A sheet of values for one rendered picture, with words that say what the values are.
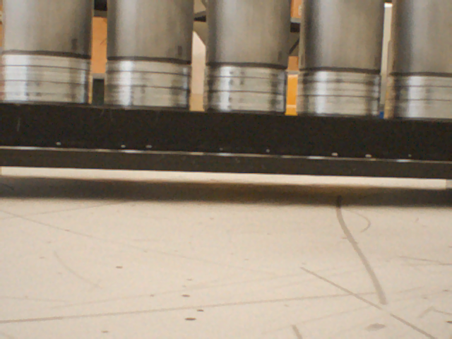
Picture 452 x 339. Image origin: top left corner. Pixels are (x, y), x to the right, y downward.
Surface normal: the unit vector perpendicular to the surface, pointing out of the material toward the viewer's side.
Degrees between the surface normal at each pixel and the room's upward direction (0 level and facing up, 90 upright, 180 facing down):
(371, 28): 90
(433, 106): 90
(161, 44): 90
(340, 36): 90
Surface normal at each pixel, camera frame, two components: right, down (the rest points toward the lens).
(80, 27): 0.84, 0.07
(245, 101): 0.04, 0.07
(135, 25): -0.22, 0.05
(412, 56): -0.62, 0.03
